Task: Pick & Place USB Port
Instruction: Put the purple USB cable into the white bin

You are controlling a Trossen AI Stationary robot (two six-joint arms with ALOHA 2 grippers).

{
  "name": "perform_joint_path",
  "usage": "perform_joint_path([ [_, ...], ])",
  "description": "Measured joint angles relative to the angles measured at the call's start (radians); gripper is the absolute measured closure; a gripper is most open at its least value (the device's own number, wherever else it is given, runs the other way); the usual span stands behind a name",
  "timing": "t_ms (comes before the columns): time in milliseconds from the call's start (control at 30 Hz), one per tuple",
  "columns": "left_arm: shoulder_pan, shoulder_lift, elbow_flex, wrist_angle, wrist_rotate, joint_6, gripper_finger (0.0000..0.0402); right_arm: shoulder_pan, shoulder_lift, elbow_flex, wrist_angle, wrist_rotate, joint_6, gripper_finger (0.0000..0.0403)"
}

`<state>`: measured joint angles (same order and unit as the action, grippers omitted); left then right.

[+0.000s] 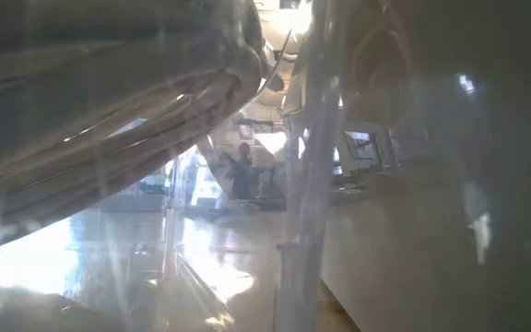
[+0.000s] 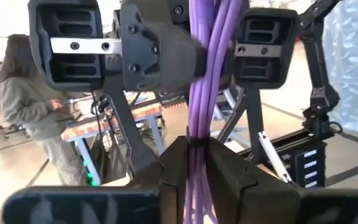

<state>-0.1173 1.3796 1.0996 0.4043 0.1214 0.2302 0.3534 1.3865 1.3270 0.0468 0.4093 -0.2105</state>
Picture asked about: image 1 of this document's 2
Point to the clear plastic container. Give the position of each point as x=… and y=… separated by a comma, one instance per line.
x=201, y=276

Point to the person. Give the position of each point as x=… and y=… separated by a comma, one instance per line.
x=243, y=173

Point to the black ceiling dome camera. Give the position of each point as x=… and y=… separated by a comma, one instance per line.
x=275, y=84

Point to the white plastic bin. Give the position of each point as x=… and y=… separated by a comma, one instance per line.
x=408, y=253

